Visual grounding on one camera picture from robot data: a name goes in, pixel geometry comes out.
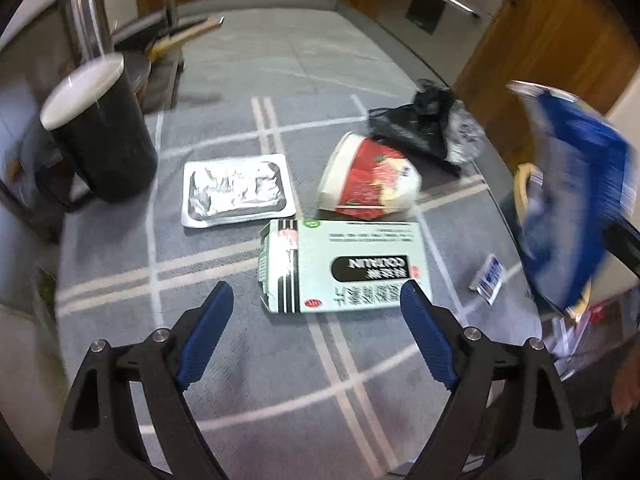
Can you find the small blue white sachet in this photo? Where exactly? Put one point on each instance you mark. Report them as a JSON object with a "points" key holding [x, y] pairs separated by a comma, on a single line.
{"points": [[487, 280]]}

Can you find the black mug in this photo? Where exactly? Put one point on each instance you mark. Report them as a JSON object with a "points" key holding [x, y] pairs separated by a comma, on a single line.
{"points": [[105, 145]]}

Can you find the small red packet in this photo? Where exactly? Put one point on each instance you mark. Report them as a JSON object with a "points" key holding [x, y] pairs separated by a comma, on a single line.
{"points": [[600, 315]]}

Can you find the red white paper cup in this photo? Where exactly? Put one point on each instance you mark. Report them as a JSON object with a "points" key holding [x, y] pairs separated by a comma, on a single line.
{"points": [[370, 175]]}

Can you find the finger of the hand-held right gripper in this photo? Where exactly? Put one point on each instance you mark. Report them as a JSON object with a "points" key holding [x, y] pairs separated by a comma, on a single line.
{"points": [[622, 247]]}

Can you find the black plastic bag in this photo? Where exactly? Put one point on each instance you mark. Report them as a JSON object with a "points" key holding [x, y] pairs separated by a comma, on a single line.
{"points": [[415, 125]]}

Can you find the silver foil tray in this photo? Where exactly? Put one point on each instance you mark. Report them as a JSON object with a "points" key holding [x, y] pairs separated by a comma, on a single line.
{"points": [[235, 190]]}

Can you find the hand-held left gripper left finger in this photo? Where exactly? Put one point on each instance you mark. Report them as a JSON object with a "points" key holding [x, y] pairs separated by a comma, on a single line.
{"points": [[207, 335]]}

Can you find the steel shelf rack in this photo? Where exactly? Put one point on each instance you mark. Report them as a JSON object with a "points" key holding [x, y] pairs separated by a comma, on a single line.
{"points": [[90, 5]]}

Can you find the green white medicine box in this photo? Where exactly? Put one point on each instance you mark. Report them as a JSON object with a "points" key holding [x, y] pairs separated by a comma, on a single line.
{"points": [[345, 265]]}

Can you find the wooden kitchen cabinets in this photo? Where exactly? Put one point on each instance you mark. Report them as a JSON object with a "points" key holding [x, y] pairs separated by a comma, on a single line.
{"points": [[540, 35]]}

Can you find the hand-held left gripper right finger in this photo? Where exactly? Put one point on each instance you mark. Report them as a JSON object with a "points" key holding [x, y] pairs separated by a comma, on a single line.
{"points": [[430, 335]]}

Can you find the grey checked cloth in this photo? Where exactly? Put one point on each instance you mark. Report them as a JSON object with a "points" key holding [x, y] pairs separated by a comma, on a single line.
{"points": [[280, 370]]}

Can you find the blue wet wipes pack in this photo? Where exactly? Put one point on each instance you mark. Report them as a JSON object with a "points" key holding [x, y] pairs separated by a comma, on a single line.
{"points": [[570, 185]]}

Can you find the silver foil wrapper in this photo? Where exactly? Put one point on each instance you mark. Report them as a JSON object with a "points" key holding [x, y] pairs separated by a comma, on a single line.
{"points": [[467, 132]]}

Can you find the teal bin with yellow rim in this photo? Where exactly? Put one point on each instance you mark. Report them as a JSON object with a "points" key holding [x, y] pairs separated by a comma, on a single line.
{"points": [[521, 185]]}

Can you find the person's right hand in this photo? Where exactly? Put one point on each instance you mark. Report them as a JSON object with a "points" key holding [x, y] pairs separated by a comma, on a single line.
{"points": [[627, 387]]}

